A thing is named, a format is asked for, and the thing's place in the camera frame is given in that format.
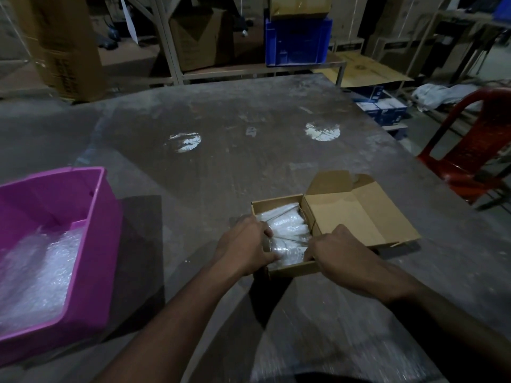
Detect person's right hand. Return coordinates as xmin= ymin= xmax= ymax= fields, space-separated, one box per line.
xmin=303 ymin=223 xmax=400 ymax=301

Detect person's left hand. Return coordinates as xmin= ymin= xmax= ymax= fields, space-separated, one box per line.
xmin=211 ymin=215 xmax=282 ymax=278

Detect small brown cardboard box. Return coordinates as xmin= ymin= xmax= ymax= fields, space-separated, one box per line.
xmin=250 ymin=170 xmax=422 ymax=279

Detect bubble items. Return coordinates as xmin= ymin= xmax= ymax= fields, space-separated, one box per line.
xmin=263 ymin=237 xmax=310 ymax=270

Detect clear bubble wrap sheet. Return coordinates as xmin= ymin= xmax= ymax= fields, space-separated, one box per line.
xmin=255 ymin=203 xmax=300 ymax=222

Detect pile of bubble wrap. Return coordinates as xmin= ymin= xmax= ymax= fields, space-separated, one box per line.
xmin=0 ymin=225 xmax=85 ymax=336

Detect person's left forearm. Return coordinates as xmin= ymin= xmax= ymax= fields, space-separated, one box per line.
xmin=94 ymin=267 xmax=256 ymax=383

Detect dark blue product box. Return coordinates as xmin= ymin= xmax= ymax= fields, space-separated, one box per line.
xmin=353 ymin=85 xmax=384 ymax=101

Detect flattened printed cardboard sheet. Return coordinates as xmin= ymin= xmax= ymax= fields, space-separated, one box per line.
xmin=313 ymin=51 xmax=415 ymax=88

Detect flat cardboard sheet with tape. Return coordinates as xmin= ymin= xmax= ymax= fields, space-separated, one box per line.
xmin=269 ymin=0 xmax=333 ymax=20

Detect tall narrow cardboard carton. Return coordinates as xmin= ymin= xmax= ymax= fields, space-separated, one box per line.
xmin=6 ymin=0 xmax=109 ymax=102

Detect pink plastic bin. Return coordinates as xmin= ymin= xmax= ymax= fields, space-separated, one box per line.
xmin=0 ymin=166 xmax=123 ymax=365

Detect red plastic chair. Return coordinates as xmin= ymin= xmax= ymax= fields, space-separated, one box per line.
xmin=416 ymin=87 xmax=511 ymax=206

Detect white plastic bag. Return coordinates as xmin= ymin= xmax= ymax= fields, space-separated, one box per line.
xmin=411 ymin=83 xmax=480 ymax=111

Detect open brown carton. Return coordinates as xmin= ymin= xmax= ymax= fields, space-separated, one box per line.
xmin=169 ymin=7 xmax=234 ymax=72

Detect blue plastic crate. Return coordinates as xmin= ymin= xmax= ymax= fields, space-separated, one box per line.
xmin=265 ymin=18 xmax=333 ymax=68

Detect grey metal storage rack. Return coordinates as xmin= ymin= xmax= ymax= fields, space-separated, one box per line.
xmin=86 ymin=0 xmax=347 ymax=86

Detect small dark object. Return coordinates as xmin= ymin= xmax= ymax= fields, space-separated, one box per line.
xmin=102 ymin=29 xmax=120 ymax=51

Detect white paper sheet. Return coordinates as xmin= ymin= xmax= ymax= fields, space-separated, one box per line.
xmin=119 ymin=0 xmax=139 ymax=45

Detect metal frame table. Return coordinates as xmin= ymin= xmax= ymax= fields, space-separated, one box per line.
xmin=399 ymin=7 xmax=511 ymax=88

